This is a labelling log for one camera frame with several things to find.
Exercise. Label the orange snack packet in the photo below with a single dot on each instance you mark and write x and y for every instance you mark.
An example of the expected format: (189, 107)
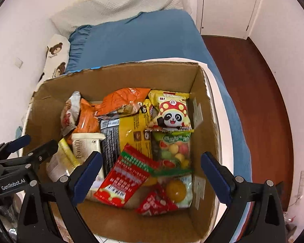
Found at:
(87, 119)
(124, 98)

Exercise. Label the white wall socket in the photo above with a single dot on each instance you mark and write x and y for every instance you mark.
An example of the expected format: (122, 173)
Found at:
(19, 62)

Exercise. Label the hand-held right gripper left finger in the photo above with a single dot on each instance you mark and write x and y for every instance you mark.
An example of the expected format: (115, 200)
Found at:
(87, 177)

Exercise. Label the cream white snack packet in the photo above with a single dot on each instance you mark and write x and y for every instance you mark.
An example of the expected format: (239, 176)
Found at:
(87, 144)

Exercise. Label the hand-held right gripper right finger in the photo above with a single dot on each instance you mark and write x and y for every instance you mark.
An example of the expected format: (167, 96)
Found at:
(215, 177)

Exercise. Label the large yellow black packet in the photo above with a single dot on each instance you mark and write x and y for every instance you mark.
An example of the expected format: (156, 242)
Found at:
(131, 131)

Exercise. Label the white textured pillow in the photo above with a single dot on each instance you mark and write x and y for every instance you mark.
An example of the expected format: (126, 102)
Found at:
(111, 2)

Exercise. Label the yellow panda snack packet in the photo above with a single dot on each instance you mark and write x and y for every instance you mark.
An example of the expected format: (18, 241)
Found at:
(171, 111)

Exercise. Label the bear print pillow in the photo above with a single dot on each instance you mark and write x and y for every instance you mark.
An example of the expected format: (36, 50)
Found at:
(57, 55)

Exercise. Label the small red snack packet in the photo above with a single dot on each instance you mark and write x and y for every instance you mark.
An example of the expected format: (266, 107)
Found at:
(155, 203)

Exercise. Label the silver snack packet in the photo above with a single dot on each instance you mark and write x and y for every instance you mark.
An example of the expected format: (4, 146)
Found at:
(70, 114)

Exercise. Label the red flat snack packet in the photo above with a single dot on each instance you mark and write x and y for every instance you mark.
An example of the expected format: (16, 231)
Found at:
(124, 179)

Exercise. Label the thin yellow snack packet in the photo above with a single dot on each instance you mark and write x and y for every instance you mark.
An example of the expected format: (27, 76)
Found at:
(67, 151)

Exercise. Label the green fruit candy packet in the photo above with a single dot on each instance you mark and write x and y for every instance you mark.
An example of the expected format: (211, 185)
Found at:
(171, 146)

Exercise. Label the cardboard box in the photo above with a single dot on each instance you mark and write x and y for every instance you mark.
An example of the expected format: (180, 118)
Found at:
(53, 98)

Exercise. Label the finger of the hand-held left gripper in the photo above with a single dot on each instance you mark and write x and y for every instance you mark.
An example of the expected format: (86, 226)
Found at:
(17, 141)
(44, 151)

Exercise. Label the blue bed sheet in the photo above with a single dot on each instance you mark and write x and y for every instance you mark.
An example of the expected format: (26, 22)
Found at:
(147, 38)

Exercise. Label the orange jelly cup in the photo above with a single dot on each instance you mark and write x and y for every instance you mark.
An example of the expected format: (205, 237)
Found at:
(176, 191)

